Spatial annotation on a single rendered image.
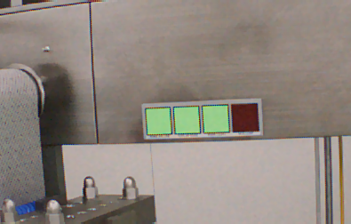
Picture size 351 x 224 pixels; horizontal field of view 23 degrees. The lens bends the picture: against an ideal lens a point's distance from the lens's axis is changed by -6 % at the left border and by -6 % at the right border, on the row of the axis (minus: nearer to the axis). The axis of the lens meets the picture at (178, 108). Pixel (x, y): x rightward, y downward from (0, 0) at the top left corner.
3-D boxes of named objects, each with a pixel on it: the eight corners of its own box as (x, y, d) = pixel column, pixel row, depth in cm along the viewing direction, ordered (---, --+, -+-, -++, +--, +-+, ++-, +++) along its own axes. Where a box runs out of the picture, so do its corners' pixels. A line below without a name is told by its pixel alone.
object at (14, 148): (-15, 224, 158) (-25, 128, 157) (44, 205, 179) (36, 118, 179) (-13, 224, 158) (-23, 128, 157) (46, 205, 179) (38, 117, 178)
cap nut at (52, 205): (42, 226, 150) (39, 201, 150) (51, 222, 153) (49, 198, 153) (59, 227, 149) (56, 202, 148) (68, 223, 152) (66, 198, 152)
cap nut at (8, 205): (-3, 223, 153) (-5, 200, 153) (7, 220, 156) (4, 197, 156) (12, 225, 151) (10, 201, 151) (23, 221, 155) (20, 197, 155)
